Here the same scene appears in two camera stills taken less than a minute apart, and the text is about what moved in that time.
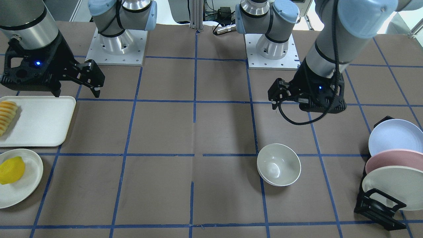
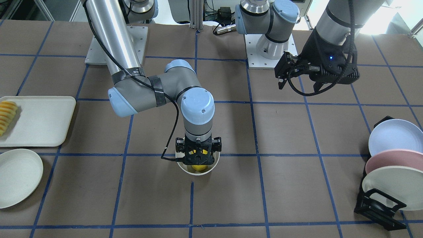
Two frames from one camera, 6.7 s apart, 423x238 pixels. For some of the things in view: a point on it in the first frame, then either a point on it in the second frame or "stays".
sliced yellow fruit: x=8 y=109 stays
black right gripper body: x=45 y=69 → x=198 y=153
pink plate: x=395 y=157 stays
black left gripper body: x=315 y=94 → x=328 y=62
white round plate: x=12 y=194 stays
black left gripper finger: x=277 y=92 → x=284 y=67
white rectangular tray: x=40 y=121 stays
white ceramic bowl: x=278 y=165 → x=188 y=169
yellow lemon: x=12 y=170 → x=199 y=168
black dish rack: x=377 y=206 stays
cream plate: x=404 y=184 stays
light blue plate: x=396 y=134 stays
